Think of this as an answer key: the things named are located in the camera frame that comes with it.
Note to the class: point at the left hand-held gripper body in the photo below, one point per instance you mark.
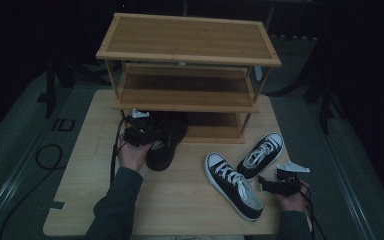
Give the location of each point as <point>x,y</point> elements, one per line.
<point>138,131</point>

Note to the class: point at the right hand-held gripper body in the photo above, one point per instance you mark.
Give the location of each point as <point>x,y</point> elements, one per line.
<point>287,181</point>

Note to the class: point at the black white canvas sneaker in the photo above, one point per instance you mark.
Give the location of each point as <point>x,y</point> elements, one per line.
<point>228,191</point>
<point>263,156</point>

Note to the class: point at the wooden three-tier shoe rack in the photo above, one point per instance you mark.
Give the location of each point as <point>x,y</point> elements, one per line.
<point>190,36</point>

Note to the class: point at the person's right hand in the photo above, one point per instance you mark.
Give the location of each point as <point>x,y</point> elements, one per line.
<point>292,203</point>

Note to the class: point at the person's left hand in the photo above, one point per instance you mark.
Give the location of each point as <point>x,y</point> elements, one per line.
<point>133,158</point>

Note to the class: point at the black metal stand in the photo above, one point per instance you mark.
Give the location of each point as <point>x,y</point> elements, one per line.
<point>50,93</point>

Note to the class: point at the dark tape strip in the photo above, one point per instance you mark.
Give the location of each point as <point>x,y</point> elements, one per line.
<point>57,205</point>

